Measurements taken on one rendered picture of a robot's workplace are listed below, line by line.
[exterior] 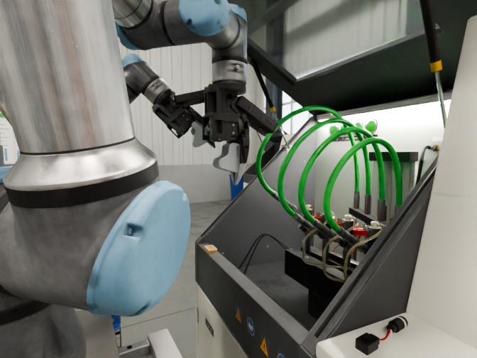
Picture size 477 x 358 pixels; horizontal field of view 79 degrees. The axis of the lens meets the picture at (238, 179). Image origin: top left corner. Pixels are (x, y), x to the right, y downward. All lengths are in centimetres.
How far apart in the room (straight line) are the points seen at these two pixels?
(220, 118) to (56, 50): 40
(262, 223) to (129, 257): 100
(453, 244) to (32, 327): 63
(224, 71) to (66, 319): 48
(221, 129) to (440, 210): 45
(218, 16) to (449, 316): 63
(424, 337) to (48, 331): 55
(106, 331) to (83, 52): 37
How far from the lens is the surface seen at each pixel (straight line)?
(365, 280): 59
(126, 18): 57
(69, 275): 25
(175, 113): 87
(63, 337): 41
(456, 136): 68
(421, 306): 67
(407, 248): 65
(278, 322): 64
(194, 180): 759
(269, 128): 65
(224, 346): 98
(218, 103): 61
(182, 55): 787
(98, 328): 50
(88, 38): 24
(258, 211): 117
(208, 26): 53
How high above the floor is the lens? 128
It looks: 5 degrees down
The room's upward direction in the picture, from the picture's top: straight up
